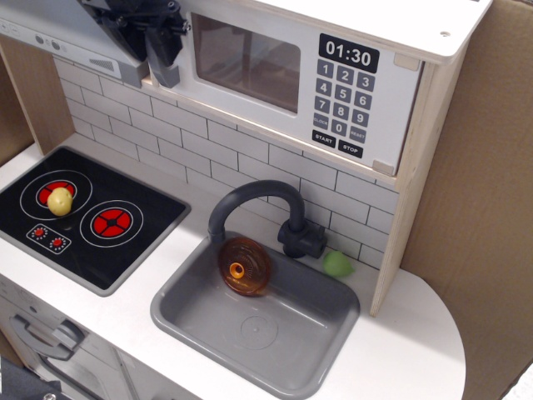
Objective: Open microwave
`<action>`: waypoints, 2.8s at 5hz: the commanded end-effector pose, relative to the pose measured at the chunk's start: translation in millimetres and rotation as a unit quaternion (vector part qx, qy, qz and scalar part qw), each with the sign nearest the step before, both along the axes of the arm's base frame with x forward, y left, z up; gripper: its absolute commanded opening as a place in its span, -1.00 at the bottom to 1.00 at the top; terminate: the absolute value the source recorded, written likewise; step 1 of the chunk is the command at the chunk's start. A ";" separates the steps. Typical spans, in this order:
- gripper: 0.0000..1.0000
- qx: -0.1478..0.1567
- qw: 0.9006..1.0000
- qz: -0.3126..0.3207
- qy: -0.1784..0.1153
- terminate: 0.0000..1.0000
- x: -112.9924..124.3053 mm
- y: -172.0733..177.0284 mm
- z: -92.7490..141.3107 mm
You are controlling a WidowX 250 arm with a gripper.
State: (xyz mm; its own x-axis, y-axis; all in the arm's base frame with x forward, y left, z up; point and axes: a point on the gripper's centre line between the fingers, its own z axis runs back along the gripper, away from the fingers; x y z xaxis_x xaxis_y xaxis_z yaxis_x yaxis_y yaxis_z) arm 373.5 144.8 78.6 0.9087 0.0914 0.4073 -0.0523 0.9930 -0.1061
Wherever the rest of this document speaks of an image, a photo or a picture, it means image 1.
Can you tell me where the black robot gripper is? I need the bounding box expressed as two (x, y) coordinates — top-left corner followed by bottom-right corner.
(81, 1), (191, 67)

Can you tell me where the grey microwave door handle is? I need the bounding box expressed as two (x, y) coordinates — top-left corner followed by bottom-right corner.
(146, 37), (180, 88)

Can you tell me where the white toy microwave door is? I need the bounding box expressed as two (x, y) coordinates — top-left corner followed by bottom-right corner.
(172, 1), (423, 176)

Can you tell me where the wooden microwave cabinet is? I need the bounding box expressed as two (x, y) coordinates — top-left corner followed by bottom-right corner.
(142, 1), (490, 316)

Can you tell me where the grey range hood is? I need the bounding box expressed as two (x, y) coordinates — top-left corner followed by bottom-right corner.
(1, 1), (149, 88)

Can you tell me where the black toy stovetop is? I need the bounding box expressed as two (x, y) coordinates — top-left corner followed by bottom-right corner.
(1, 147), (191, 297)

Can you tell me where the yellow toy potato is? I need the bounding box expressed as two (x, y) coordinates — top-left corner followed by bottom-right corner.
(47, 187), (73, 217)

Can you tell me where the dark grey toy faucet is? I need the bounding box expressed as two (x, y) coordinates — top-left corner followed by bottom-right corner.
(207, 179), (328, 259)

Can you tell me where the green toy pear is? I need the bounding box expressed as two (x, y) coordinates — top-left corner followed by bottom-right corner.
(322, 251), (355, 278)

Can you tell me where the white toy oven front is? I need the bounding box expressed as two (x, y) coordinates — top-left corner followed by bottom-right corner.
(1, 277), (189, 399)

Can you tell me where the grey toy sink basin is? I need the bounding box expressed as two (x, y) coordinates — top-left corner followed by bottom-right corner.
(151, 232), (360, 399)

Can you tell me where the brown cardboard panel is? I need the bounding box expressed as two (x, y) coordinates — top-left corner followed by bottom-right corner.
(401, 1), (532, 399)

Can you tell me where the grey oven door handle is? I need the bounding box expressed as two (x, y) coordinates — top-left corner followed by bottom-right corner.
(9, 314), (85, 361)

